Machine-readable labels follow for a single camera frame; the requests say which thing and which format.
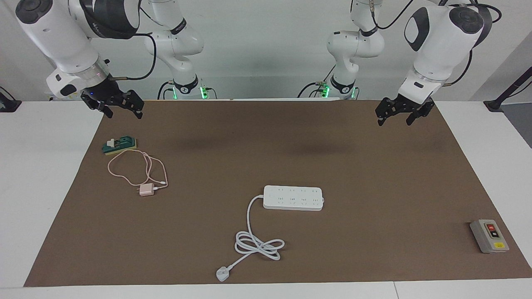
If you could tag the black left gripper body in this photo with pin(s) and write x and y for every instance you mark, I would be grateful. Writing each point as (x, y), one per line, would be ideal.
(411, 103)

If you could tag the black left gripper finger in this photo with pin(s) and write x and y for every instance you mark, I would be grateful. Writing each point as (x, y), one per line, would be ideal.
(384, 110)
(419, 114)

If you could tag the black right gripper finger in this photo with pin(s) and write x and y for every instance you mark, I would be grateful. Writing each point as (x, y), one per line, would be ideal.
(135, 101)
(102, 106)

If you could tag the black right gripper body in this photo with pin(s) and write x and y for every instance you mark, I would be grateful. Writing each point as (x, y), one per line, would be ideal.
(106, 93)

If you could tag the pink charger plug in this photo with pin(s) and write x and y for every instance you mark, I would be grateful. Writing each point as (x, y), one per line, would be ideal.
(146, 190)

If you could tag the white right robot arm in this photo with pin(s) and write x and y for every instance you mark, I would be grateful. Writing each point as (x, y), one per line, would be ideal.
(62, 41)

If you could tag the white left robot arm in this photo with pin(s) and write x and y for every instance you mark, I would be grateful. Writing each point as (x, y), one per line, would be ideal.
(432, 54)

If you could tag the white power strip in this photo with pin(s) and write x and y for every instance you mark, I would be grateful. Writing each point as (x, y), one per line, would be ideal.
(293, 198)

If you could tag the black pole stand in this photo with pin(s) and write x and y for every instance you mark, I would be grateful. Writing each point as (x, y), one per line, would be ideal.
(509, 89)

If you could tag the brown table mat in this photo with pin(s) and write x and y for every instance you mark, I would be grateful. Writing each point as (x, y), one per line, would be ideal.
(291, 158)

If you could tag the green knife switch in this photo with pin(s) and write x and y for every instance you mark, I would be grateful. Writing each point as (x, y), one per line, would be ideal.
(122, 144)

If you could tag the grey on-off switch box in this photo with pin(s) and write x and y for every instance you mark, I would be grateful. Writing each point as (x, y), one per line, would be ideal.
(489, 236)

